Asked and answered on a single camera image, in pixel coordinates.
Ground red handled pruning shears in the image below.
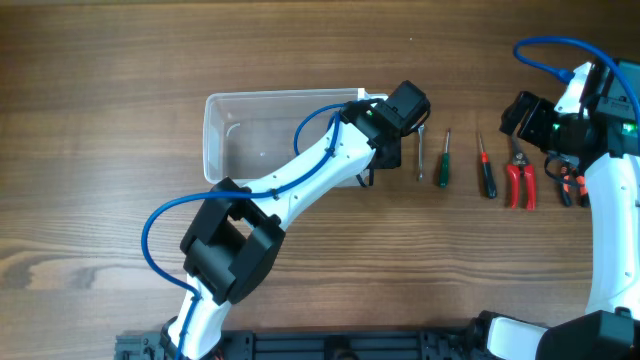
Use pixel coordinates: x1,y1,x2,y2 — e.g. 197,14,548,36
506,135,537,211

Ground clear plastic container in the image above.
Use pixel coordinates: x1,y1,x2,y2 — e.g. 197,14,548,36
203,88,371,185

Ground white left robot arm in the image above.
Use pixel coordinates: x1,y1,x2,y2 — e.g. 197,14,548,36
166,81,431,359

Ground red black screwdriver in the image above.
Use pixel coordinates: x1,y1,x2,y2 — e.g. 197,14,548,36
478,133,497,199

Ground green handled screwdriver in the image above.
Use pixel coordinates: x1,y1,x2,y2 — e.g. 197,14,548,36
438,128,451,188

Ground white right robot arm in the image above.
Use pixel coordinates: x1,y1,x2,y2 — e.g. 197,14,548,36
463,59,639,359

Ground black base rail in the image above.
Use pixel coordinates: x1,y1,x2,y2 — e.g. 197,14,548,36
114,327,481,360

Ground silver wrench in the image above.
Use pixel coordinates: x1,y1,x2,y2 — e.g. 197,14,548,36
417,124,425,182

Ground orange black pliers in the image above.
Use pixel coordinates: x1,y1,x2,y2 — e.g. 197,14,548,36
553,161,590,208

